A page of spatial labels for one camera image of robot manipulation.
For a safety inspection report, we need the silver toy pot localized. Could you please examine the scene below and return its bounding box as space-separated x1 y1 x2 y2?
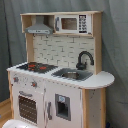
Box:
61 71 79 79

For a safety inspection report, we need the white microwave door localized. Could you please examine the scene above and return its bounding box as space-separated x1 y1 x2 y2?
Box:
55 14 92 34

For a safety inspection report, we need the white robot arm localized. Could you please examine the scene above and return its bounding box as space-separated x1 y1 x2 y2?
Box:
2 119 37 128

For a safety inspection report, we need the wooden toy kitchen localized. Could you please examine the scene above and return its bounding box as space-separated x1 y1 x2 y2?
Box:
8 11 114 128

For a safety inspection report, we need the grey toy sink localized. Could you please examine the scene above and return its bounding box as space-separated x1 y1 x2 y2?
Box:
53 68 93 81

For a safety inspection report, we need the black toy faucet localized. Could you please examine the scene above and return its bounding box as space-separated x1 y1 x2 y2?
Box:
76 51 94 70

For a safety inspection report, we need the black toy stovetop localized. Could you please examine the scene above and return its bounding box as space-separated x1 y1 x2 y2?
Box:
19 62 56 73

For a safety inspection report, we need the right red oven knob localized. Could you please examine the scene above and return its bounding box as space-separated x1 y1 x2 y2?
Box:
31 81 37 88

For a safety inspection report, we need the red oven knob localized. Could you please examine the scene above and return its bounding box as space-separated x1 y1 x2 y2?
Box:
31 81 37 88
13 77 19 84

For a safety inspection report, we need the grey ice dispenser panel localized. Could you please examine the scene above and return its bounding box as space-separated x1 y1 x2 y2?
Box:
55 94 71 121

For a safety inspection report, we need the grey range hood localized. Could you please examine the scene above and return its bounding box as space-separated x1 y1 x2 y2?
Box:
25 16 53 35

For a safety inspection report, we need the left red oven knob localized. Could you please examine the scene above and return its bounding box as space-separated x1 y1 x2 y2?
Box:
13 77 19 84

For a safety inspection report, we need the oven door with window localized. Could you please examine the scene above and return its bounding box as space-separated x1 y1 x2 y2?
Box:
18 91 37 124

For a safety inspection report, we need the grey cupboard door handle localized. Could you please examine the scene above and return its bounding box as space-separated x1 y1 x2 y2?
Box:
47 102 52 120

